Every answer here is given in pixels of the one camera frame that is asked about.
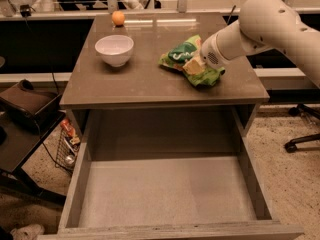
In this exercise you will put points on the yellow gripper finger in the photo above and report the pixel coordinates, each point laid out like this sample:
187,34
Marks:
195,66

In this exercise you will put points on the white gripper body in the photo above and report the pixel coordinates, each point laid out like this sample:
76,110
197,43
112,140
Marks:
209,52

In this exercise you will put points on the green rice chip bag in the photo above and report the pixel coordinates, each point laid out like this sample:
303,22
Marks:
177,57

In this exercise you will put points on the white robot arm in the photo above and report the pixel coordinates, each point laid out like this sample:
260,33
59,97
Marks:
262,25

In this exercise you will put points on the grey cabinet with top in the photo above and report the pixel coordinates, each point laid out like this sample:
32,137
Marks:
141,82

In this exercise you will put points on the open grey top drawer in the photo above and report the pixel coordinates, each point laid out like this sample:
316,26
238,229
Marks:
168,174

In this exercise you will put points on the white bowl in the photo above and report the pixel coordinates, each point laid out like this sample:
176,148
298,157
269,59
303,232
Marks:
115,50

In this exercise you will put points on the orange fruit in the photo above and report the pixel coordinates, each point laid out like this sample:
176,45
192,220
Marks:
118,18

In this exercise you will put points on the black office chair base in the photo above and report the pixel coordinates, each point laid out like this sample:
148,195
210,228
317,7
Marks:
310,116

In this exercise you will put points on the dark brown box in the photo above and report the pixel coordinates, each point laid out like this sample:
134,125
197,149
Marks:
29,107

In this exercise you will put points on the black power adapter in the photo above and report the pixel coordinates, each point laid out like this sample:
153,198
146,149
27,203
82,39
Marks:
25,10

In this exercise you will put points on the black side table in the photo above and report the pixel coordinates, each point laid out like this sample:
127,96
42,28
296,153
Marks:
17,147

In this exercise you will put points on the white shoe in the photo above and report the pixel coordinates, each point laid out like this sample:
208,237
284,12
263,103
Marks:
30,232

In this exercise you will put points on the wire basket with items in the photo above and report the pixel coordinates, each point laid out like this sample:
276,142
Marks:
68,147

